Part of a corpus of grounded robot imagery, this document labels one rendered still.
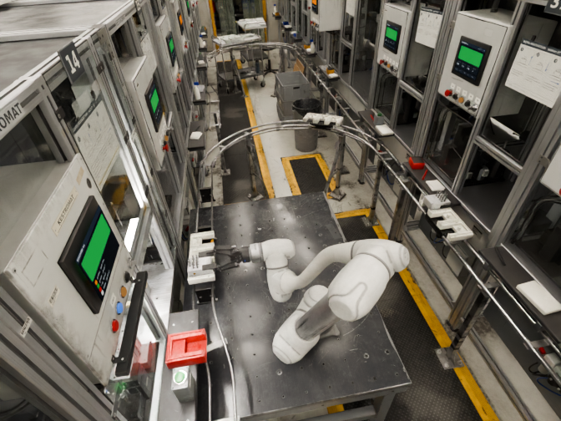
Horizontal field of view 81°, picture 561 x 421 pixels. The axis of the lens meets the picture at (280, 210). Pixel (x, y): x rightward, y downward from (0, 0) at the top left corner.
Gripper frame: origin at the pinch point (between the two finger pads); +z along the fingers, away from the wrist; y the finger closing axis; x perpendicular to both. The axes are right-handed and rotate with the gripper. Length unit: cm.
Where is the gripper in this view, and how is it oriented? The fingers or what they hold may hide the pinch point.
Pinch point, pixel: (205, 261)
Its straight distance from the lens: 157.0
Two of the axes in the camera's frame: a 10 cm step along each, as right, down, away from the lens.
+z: -9.9, 1.4, -1.0
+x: 1.7, 6.2, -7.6
